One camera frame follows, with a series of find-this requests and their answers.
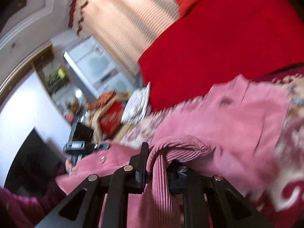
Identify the red cushion with beige trim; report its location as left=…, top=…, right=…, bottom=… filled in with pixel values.
left=85, top=92, right=129, bottom=143

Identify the white speckled cloth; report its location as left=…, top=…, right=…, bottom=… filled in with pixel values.
left=121, top=82, right=150, bottom=125

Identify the beige curtain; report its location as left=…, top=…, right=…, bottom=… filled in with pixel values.
left=69, top=0, right=179, bottom=78

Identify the gold framed mirror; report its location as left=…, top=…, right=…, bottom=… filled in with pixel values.
left=30, top=45, right=87, bottom=125

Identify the red blanket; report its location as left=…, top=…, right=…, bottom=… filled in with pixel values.
left=139, top=0, right=303, bottom=111

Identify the white wardrobe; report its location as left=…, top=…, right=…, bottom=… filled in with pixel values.
left=63, top=36, right=142, bottom=102

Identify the pink corduroy jacket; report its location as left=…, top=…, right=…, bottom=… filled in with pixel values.
left=55, top=74, right=292, bottom=228

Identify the person's hand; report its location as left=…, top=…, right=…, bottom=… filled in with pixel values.
left=65, top=159, right=76, bottom=176

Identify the orange patterned cloth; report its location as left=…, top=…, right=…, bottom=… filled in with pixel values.
left=87, top=91, right=116, bottom=111

